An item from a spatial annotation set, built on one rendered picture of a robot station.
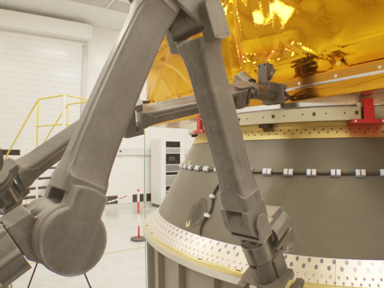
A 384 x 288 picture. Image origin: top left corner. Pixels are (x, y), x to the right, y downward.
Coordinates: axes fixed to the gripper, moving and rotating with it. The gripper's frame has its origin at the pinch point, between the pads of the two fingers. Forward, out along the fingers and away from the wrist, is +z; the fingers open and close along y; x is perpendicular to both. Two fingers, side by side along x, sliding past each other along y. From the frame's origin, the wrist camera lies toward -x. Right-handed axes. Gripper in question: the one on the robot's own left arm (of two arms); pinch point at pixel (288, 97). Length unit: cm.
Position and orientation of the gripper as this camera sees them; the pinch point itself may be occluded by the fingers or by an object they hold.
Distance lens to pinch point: 120.7
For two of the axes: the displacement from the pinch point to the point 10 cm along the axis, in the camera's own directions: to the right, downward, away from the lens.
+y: -5.5, 0.3, 8.3
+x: 0.0, 10.0, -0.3
